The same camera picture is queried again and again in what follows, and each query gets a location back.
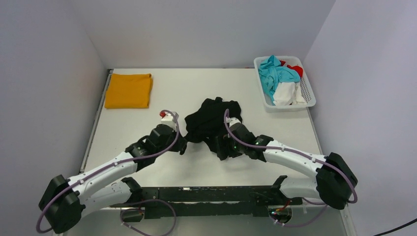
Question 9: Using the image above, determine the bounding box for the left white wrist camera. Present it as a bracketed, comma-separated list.
[159, 111, 179, 130]

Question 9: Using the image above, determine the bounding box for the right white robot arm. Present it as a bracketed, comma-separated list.
[217, 118, 358, 210]

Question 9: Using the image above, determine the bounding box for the white plastic laundry basket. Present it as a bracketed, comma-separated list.
[254, 56, 316, 113]

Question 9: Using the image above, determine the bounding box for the red t shirt in basket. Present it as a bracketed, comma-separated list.
[280, 60, 304, 78]

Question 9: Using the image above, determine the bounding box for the white t shirt in basket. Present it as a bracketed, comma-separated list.
[273, 82, 307, 106]

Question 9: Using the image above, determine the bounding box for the black t shirt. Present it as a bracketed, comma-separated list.
[184, 97, 242, 153]

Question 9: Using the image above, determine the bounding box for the turquoise t shirt in basket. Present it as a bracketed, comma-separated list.
[257, 55, 301, 104]

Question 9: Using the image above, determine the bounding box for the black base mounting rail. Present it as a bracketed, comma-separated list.
[112, 185, 302, 219]

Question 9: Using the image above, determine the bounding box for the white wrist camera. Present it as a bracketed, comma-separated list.
[159, 111, 179, 130]
[225, 117, 241, 129]

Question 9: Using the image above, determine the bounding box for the aluminium table frame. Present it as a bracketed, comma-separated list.
[52, 69, 357, 236]

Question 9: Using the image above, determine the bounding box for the black cable bottom right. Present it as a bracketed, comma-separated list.
[373, 218, 417, 236]

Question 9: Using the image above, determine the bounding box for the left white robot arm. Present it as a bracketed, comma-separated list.
[35, 120, 184, 234]

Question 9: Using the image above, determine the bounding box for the folded orange t shirt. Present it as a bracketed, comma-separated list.
[104, 74, 153, 109]

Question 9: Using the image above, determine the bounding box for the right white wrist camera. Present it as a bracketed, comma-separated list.
[225, 117, 241, 129]

